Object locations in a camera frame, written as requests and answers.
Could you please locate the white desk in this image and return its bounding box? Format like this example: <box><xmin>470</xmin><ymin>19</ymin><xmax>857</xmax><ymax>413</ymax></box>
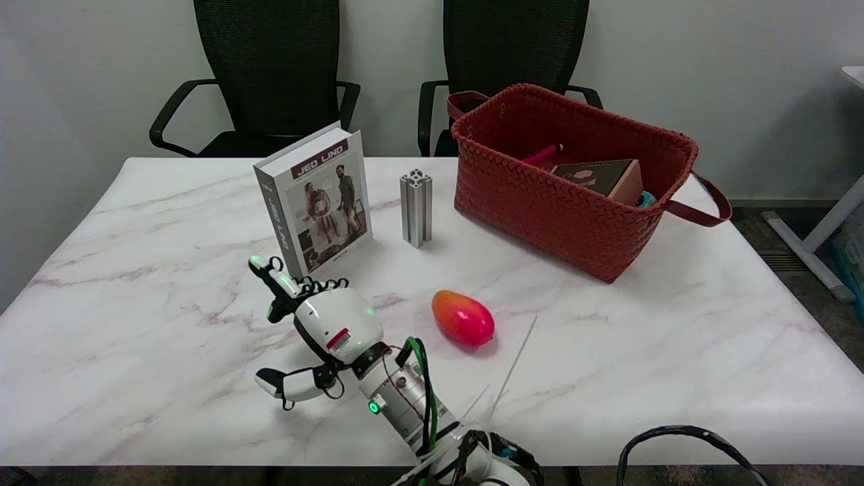
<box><xmin>761</xmin><ymin>65</ymin><xmax>864</xmax><ymax>302</ymax></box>

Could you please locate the silver aluminium extrusion block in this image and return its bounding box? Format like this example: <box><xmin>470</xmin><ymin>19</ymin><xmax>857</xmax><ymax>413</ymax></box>
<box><xmin>400</xmin><ymin>169</ymin><xmax>433</xmax><ymax>249</ymax></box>

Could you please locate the white zip tie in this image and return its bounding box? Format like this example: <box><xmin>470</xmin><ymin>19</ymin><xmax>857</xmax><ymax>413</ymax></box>
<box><xmin>486</xmin><ymin>314</ymin><xmax>539</xmax><ymax>423</ymax></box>

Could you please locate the green robot cable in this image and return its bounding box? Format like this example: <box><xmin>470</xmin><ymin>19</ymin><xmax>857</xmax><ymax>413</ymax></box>
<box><xmin>404</xmin><ymin>336</ymin><xmax>442</xmax><ymax>486</ymax></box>

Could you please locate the pink stick object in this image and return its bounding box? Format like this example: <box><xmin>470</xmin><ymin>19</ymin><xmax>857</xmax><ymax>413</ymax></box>
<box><xmin>521</xmin><ymin>143</ymin><xmax>565</xmax><ymax>164</ymax></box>

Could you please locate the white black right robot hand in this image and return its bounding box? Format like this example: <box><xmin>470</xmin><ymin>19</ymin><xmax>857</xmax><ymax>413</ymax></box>
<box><xmin>248</xmin><ymin>254</ymin><xmax>390</xmax><ymax>410</ymax></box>

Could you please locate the red woven basket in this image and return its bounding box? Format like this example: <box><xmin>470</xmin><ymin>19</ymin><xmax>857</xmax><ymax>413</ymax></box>
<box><xmin>446</xmin><ymin>83</ymin><xmax>733</xmax><ymax>284</ymax></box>

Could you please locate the black looping robot cable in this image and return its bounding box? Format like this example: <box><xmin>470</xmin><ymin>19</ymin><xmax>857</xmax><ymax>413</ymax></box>
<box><xmin>616</xmin><ymin>425</ymin><xmax>772</xmax><ymax>486</ymax></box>

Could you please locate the blue storage bin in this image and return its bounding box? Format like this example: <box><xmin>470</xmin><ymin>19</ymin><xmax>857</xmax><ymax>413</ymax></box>
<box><xmin>832</xmin><ymin>209</ymin><xmax>864</xmax><ymax>318</ymax></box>

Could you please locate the orange pink toy mango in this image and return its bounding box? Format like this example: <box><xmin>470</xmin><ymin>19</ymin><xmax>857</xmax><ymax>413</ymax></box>
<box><xmin>432</xmin><ymin>290</ymin><xmax>495</xmax><ymax>348</ymax></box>

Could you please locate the black mesh office chair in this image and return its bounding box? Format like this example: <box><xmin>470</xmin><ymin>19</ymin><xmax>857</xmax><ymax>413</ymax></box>
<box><xmin>149</xmin><ymin>0</ymin><xmax>361</xmax><ymax>159</ymax></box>
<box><xmin>418</xmin><ymin>0</ymin><xmax>603</xmax><ymax>158</ymax></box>

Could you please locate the white hardcover book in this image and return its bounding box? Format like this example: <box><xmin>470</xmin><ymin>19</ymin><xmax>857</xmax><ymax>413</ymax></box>
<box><xmin>254</xmin><ymin>121</ymin><xmax>374</xmax><ymax>288</ymax></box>

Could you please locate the dark cover box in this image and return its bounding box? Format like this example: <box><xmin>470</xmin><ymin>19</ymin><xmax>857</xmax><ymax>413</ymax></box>
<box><xmin>550</xmin><ymin>159</ymin><xmax>643</xmax><ymax>207</ymax></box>

